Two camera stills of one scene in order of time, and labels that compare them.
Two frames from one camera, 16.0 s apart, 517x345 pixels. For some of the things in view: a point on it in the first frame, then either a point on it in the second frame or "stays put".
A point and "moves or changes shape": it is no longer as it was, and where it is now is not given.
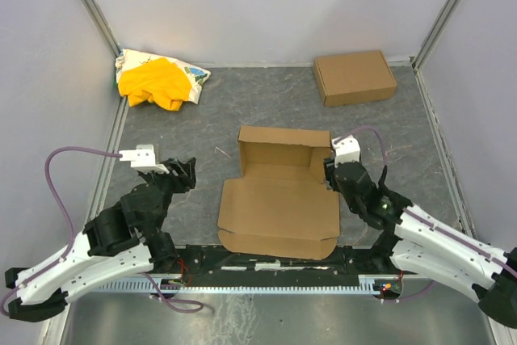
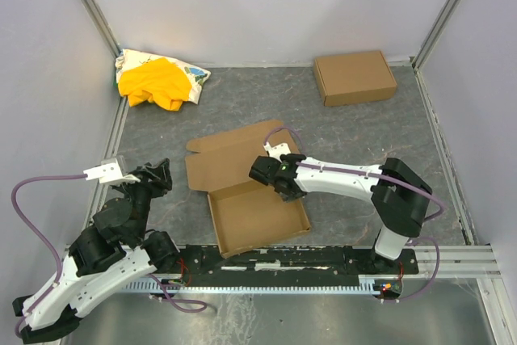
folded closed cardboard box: [354, 78] stays put
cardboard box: [281, 205] moves or changes shape
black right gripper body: [333, 171] -> [263, 170]
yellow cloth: [158, 81] stays put
